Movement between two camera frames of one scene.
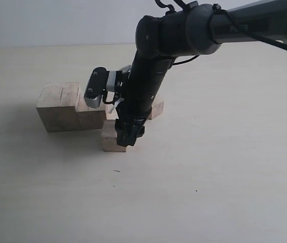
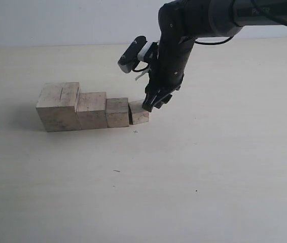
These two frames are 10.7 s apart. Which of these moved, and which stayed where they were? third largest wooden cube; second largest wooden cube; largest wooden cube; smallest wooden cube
Moved: smallest wooden cube; third largest wooden cube
Stayed: largest wooden cube; second largest wooden cube
